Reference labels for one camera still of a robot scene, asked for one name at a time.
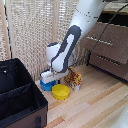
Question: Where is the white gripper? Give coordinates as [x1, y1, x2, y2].
[40, 67, 70, 85]

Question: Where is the short silver drawer handle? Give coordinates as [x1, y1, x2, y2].
[96, 54, 121, 66]

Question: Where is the black strap on storage box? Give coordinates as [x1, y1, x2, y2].
[34, 116, 43, 128]

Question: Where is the beige woven folding screen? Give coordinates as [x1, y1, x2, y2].
[0, 0, 114, 82]

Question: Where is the brown drawer with long handle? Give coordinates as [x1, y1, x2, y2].
[79, 13, 128, 65]

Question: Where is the brown drawer with short handle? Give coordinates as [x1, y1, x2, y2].
[88, 51, 128, 81]

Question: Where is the red yellow snack box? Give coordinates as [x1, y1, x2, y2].
[64, 66, 83, 92]

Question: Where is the yellow plastic bowl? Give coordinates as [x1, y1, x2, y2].
[51, 83, 71, 101]

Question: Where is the blue plastic bowl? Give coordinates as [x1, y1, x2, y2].
[39, 78, 58, 92]

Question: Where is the dark brown drawer cabinet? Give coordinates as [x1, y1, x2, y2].
[79, 9, 128, 83]

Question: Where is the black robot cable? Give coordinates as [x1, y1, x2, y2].
[74, 2, 128, 66]

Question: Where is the black fabric storage box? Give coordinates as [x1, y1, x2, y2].
[0, 57, 50, 128]

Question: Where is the long silver drawer handle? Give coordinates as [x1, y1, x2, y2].
[85, 35, 114, 46]

